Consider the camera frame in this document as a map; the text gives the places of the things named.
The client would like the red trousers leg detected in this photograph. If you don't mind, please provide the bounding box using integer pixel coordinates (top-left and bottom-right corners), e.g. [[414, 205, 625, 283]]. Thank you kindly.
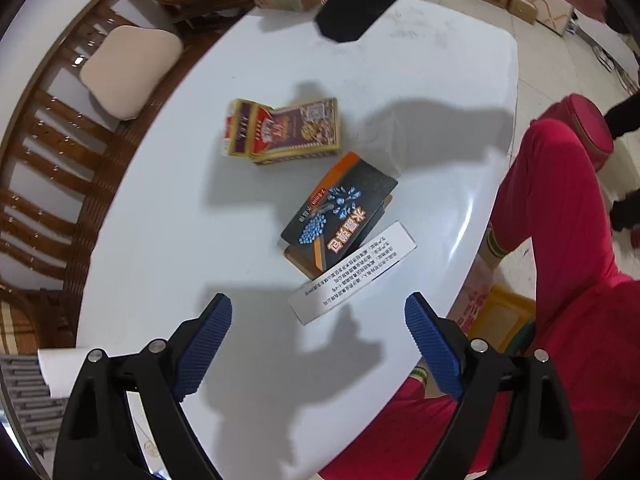
[[319, 119, 639, 479]]

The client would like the yellow trash bin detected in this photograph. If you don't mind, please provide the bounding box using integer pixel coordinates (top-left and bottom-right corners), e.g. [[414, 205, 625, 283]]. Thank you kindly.
[[468, 285, 536, 354]]

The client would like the white text medicine box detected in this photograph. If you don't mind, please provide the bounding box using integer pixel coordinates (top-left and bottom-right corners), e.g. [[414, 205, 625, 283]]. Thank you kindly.
[[288, 221, 416, 326]]

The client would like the wooden bench chair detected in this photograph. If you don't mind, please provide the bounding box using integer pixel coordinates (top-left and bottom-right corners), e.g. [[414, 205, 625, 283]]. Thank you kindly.
[[1, 0, 254, 354]]

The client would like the gold purple snack box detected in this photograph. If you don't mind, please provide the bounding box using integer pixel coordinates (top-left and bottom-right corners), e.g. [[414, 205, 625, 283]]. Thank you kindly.
[[222, 98, 341, 165]]

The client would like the red round stool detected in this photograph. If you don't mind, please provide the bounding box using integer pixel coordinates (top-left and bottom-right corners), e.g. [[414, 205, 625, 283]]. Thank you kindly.
[[539, 93, 614, 172]]

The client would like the white radiator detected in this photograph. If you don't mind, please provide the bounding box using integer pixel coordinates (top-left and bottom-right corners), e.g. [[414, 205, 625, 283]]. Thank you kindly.
[[1, 354, 67, 458]]

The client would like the black orange box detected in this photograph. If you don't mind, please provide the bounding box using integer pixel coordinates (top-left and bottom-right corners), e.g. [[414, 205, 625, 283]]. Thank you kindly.
[[281, 152, 397, 280]]

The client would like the beige chair cushion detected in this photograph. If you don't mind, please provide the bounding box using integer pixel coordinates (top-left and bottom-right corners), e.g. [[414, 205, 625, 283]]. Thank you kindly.
[[79, 25, 183, 122]]

